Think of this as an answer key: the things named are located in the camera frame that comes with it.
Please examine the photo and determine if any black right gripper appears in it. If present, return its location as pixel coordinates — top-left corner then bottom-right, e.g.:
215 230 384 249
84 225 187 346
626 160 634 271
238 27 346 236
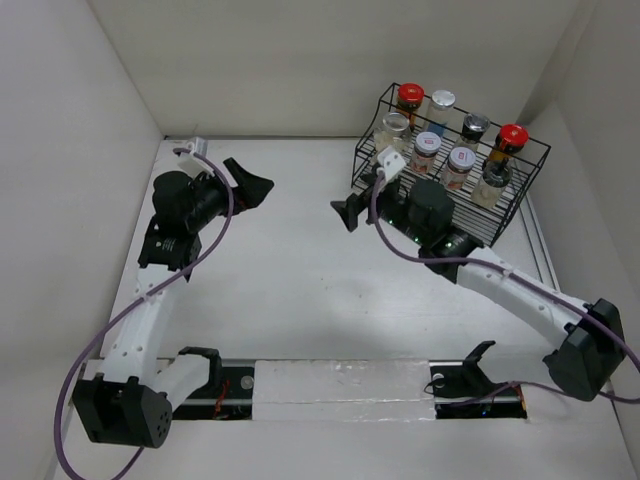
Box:
330 171 429 246

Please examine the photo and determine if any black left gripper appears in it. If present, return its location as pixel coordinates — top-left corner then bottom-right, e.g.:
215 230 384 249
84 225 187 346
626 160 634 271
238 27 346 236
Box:
186 158 272 232

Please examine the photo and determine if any wide clear glass jar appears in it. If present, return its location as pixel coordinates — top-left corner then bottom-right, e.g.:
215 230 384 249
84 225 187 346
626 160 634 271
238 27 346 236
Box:
373 112 411 154

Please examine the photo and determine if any white lid orange spice jar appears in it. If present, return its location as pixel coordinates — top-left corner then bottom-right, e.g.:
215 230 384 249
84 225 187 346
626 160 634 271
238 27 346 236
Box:
409 132 441 174

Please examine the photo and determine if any white lid dark spice jar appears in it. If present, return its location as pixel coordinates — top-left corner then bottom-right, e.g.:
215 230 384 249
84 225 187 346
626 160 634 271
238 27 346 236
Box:
440 147 476 190

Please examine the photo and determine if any silver lid blue label shaker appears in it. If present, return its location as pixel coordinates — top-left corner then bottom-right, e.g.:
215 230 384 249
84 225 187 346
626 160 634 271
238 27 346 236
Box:
424 89 456 137

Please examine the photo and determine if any red lid chili jar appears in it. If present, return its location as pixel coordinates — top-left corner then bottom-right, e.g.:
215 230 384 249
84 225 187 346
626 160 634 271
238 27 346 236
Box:
487 123 529 163
396 82 425 131

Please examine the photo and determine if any black knob grinder jar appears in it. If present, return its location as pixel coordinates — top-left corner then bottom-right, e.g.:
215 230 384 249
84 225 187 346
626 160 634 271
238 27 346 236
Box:
471 159 512 209

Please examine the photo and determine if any black collar pepper shaker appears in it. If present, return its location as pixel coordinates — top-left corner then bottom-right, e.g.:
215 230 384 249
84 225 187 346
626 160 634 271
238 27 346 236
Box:
456 112 491 152

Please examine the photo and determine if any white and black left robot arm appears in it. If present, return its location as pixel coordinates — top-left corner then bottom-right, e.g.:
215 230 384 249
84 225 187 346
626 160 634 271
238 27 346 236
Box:
72 158 275 448

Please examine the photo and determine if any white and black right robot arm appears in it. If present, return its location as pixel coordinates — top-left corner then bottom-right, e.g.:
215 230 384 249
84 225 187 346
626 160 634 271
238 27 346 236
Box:
331 179 630 401

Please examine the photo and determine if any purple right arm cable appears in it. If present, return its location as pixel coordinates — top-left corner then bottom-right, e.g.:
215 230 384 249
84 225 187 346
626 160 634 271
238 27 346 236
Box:
367 169 640 406

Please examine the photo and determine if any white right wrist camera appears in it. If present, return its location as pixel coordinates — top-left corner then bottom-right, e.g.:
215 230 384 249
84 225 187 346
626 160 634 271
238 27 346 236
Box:
375 145 406 185

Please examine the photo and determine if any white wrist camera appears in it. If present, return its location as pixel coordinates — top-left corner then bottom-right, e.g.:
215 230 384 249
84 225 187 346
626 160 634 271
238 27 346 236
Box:
375 145 406 185
174 137 210 177

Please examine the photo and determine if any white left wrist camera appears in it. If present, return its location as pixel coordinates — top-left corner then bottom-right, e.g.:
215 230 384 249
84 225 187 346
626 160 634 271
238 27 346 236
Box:
174 137 210 177

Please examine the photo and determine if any black wire rack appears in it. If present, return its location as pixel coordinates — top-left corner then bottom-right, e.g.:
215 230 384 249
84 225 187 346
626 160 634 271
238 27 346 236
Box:
351 83 551 246

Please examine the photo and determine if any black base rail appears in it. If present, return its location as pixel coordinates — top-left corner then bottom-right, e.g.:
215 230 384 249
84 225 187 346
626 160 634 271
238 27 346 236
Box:
174 359 526 423

